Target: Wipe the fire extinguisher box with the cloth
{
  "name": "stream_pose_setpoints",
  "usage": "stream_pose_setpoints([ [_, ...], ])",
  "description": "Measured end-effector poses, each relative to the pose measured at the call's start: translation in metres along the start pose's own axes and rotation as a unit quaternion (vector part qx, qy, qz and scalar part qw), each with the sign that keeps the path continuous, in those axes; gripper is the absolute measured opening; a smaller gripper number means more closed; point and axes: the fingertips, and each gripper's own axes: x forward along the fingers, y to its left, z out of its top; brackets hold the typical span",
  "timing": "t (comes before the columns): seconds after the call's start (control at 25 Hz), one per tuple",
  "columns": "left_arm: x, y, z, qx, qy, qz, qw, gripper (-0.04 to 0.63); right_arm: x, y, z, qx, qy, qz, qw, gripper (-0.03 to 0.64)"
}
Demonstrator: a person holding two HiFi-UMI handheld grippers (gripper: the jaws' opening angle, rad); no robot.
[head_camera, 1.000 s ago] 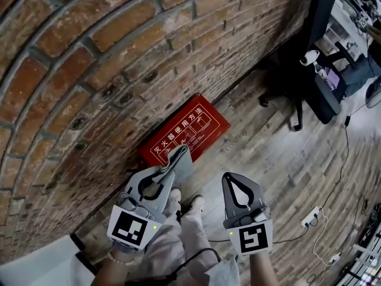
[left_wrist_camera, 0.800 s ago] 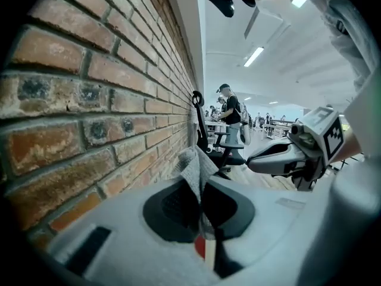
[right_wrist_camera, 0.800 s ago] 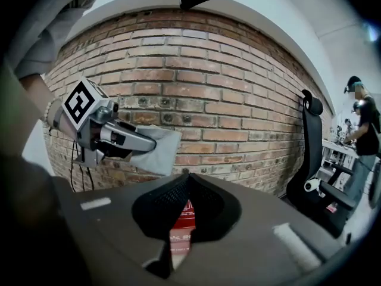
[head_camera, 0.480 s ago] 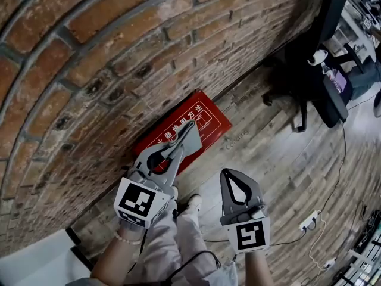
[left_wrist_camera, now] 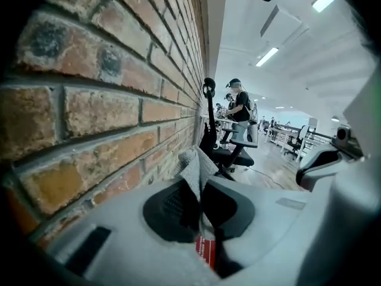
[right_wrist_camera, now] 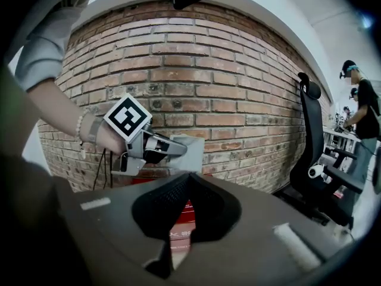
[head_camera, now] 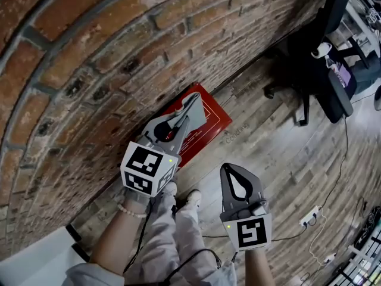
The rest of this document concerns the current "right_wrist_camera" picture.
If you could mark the white security camera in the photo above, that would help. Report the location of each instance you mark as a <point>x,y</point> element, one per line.
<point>315,171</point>

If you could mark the white table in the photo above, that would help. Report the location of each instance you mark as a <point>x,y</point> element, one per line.
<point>339,136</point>

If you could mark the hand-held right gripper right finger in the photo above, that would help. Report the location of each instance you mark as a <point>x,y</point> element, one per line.
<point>253,234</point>

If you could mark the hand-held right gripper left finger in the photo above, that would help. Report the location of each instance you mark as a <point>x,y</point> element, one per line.
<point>119,219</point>

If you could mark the black office chair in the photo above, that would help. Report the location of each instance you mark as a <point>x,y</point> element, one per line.
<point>309,147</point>

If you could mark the person's left forearm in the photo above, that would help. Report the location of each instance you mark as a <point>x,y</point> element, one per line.
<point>59,106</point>

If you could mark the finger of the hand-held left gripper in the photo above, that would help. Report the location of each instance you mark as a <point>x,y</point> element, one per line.
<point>154,158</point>
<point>174,149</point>

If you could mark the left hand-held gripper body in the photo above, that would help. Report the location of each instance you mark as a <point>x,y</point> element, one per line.
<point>128,118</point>

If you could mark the person's left hand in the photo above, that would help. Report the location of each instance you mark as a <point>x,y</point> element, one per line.
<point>111,140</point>

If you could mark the grey cloth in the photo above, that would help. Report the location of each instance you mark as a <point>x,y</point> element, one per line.
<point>192,153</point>

